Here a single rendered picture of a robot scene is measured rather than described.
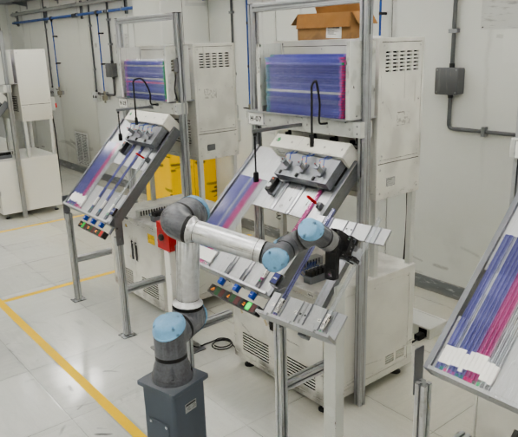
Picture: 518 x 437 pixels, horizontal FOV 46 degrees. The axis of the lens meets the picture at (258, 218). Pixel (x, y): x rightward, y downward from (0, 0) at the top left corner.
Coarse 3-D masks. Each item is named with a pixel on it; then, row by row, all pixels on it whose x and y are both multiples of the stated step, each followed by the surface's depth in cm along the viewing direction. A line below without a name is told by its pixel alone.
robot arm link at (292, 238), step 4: (292, 232) 204; (296, 232) 202; (284, 236) 205; (288, 236) 203; (292, 236) 202; (296, 236) 202; (276, 240) 206; (280, 240) 200; (284, 240) 199; (288, 240) 200; (292, 240) 201; (296, 240) 201; (292, 244) 199; (296, 244) 201; (300, 244) 201; (296, 248) 200; (300, 248) 202; (304, 248) 202; (296, 252) 201
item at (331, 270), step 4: (328, 252) 211; (332, 252) 210; (336, 252) 209; (328, 256) 211; (332, 256) 210; (336, 256) 209; (328, 260) 212; (332, 260) 210; (336, 260) 210; (328, 264) 212; (332, 264) 210; (336, 264) 210; (328, 268) 212; (332, 268) 211; (336, 268) 210; (328, 272) 212; (332, 272) 211; (336, 272) 211; (328, 276) 212; (332, 276) 211; (336, 276) 211; (332, 280) 212
